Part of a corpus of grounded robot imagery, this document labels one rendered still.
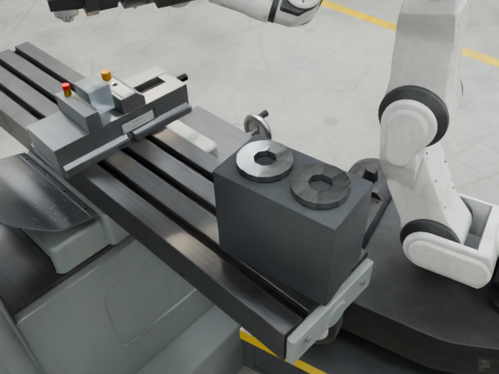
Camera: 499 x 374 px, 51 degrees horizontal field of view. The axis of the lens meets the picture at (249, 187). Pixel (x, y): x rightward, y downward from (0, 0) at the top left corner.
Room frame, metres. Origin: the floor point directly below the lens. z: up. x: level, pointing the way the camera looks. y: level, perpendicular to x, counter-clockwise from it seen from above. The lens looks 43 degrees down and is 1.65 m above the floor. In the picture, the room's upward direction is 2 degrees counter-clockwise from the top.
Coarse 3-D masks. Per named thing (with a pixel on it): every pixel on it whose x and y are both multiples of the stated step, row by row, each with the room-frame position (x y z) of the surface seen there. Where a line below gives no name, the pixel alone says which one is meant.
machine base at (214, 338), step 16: (208, 320) 0.94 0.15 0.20; (224, 320) 0.94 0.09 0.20; (192, 336) 0.88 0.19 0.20; (208, 336) 0.88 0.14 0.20; (224, 336) 0.88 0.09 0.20; (160, 352) 0.83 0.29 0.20; (176, 352) 0.83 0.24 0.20; (192, 352) 0.82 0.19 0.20; (208, 352) 0.82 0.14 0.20; (224, 352) 0.84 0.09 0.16; (240, 352) 0.86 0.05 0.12; (144, 368) 0.78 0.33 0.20; (160, 368) 0.78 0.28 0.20; (176, 368) 0.78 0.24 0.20; (192, 368) 0.77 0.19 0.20; (208, 368) 0.79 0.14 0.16; (224, 368) 0.81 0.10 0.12; (240, 368) 0.86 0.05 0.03
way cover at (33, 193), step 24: (0, 168) 0.93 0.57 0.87; (24, 168) 0.94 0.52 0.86; (0, 192) 0.80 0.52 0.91; (24, 192) 0.84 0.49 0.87; (48, 192) 0.85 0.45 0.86; (72, 192) 0.86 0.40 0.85; (0, 216) 0.69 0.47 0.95; (24, 216) 0.73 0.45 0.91; (48, 216) 0.76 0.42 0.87; (72, 216) 0.77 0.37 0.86; (96, 216) 0.78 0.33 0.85
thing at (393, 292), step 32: (384, 192) 1.09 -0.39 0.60; (384, 224) 0.99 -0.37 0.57; (384, 256) 0.88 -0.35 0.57; (384, 288) 0.77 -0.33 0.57; (416, 288) 0.77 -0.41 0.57; (448, 288) 0.77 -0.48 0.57; (480, 288) 0.76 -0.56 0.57; (352, 320) 0.73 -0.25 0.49; (384, 320) 0.69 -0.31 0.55; (416, 320) 0.68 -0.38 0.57; (448, 320) 0.68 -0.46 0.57; (480, 320) 0.67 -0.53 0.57; (416, 352) 0.65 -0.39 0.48; (448, 352) 0.62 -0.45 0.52; (480, 352) 0.60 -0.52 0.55
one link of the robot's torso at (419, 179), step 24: (384, 120) 0.87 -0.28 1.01; (408, 120) 0.84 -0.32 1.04; (432, 120) 0.82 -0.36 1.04; (384, 144) 0.86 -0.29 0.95; (408, 144) 0.83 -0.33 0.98; (384, 168) 0.88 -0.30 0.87; (408, 168) 0.83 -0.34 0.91; (432, 168) 0.86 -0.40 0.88; (408, 192) 0.87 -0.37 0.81; (432, 192) 0.84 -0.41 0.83; (456, 192) 0.90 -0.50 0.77; (408, 216) 0.86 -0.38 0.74; (432, 216) 0.83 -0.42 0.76; (456, 216) 0.84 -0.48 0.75; (456, 240) 0.79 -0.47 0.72
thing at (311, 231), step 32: (256, 160) 0.64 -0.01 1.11; (288, 160) 0.62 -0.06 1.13; (320, 160) 0.63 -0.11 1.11; (224, 192) 0.60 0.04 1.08; (256, 192) 0.57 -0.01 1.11; (288, 192) 0.56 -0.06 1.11; (320, 192) 0.55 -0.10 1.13; (352, 192) 0.56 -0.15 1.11; (224, 224) 0.61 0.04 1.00; (256, 224) 0.56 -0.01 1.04; (288, 224) 0.53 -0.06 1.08; (320, 224) 0.50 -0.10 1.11; (352, 224) 0.53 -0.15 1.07; (256, 256) 0.57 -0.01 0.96; (288, 256) 0.53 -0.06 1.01; (320, 256) 0.49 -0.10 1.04; (352, 256) 0.55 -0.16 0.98; (320, 288) 0.49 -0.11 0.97
